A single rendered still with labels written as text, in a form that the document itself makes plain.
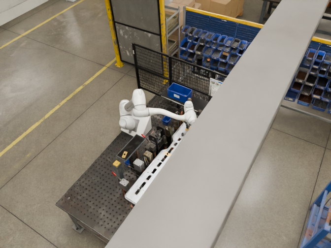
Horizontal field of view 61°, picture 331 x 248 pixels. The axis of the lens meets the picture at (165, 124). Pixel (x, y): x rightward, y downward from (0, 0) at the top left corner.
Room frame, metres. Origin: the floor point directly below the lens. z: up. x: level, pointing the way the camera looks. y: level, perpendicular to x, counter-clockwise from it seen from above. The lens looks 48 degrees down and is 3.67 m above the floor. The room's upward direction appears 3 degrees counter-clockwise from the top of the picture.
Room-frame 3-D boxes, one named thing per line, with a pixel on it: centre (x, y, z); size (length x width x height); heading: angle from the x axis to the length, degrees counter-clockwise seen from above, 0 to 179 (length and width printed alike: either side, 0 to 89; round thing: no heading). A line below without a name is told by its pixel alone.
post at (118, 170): (1.73, 0.55, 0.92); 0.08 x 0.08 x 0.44; 54
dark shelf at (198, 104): (2.78, -0.37, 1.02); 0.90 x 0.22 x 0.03; 54
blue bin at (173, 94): (2.89, -0.22, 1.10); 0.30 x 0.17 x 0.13; 55
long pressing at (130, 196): (1.91, 0.00, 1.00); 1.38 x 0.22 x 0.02; 144
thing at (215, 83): (2.70, -0.68, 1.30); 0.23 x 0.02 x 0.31; 54
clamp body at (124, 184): (1.55, 0.48, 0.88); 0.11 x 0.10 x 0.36; 54
